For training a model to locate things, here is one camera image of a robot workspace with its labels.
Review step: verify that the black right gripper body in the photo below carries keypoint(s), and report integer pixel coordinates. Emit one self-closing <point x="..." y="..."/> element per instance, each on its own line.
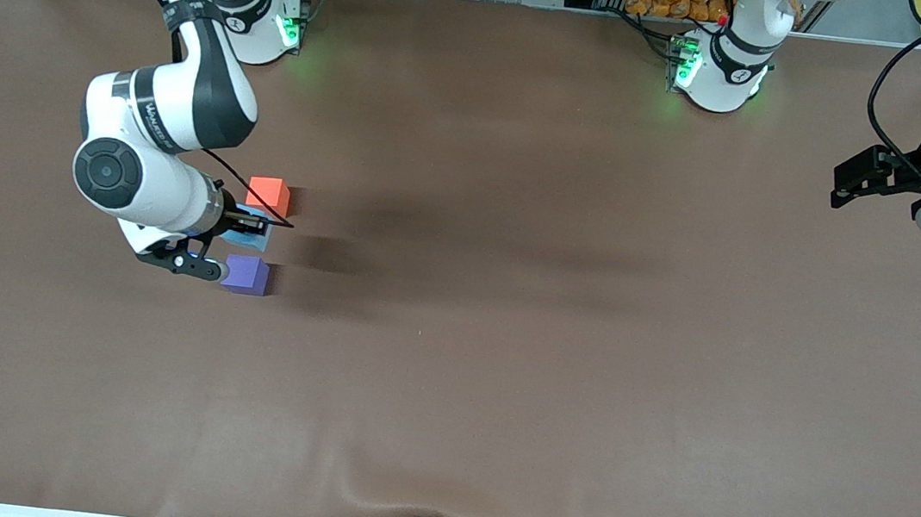
<point x="234" y="221"/>

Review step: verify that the light blue foam block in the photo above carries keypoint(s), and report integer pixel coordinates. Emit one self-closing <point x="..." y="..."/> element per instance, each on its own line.
<point x="250" y="242"/>

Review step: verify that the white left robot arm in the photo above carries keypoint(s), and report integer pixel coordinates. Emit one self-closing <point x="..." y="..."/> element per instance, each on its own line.
<point x="720" y="76"/>

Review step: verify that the orange foam block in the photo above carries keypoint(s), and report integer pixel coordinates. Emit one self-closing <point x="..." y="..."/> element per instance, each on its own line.
<point x="269" y="192"/>

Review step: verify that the purple foam block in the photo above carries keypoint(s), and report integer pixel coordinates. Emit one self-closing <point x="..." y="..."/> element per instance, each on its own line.
<point x="249" y="276"/>

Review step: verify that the brown table mat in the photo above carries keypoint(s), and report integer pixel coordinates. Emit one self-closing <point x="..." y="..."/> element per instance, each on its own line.
<point x="445" y="395"/>

